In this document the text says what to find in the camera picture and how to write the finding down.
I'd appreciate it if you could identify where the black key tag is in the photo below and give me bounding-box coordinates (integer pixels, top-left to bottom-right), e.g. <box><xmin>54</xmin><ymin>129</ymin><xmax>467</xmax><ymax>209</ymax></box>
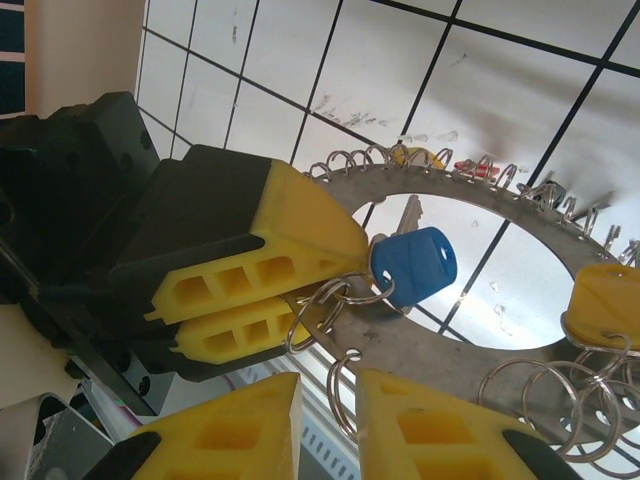
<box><xmin>530</xmin><ymin>180</ymin><xmax>567</xmax><ymax>207</ymax></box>

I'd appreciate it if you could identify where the silver key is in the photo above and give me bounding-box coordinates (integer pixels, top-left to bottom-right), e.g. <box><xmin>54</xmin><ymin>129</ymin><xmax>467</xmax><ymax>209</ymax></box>
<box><xmin>392</xmin><ymin>193</ymin><xmax>424</xmax><ymax>239</ymax></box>

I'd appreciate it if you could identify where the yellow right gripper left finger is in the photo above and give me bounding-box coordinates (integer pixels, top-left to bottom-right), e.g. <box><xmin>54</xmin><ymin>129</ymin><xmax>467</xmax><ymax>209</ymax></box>
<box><xmin>113</xmin><ymin>372</ymin><xmax>302</xmax><ymax>480</ymax></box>

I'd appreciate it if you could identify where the steel key disc with rings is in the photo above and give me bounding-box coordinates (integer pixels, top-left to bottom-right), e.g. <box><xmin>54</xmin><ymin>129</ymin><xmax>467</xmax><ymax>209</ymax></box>
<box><xmin>284</xmin><ymin>144</ymin><xmax>640</xmax><ymax>469</ymax></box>

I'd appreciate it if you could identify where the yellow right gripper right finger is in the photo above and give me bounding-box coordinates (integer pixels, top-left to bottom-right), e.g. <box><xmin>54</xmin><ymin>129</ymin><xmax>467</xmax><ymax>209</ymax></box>
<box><xmin>356</xmin><ymin>368</ymin><xmax>587</xmax><ymax>480</ymax></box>

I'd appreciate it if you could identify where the blue key tag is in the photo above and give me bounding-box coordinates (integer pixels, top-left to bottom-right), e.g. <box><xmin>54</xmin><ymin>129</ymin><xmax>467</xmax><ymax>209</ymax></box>
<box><xmin>369</xmin><ymin>225</ymin><xmax>459</xmax><ymax>314</ymax></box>

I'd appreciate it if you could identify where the slotted grey cable duct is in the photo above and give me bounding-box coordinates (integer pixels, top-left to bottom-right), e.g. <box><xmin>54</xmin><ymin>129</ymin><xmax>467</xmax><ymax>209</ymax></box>
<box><xmin>294</xmin><ymin>409</ymin><xmax>364</xmax><ymax>480</ymax></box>

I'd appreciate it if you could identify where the red key tag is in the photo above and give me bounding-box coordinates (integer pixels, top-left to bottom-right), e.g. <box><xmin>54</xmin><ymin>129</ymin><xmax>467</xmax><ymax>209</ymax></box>
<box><xmin>453</xmin><ymin>155</ymin><xmax>503</xmax><ymax>182</ymax></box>

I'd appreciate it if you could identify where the yellow key tag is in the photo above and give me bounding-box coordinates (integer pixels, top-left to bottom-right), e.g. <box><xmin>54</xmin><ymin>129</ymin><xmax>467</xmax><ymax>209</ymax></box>
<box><xmin>392</xmin><ymin>146</ymin><xmax>447</xmax><ymax>172</ymax></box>
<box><xmin>558</xmin><ymin>264</ymin><xmax>640</xmax><ymax>352</ymax></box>

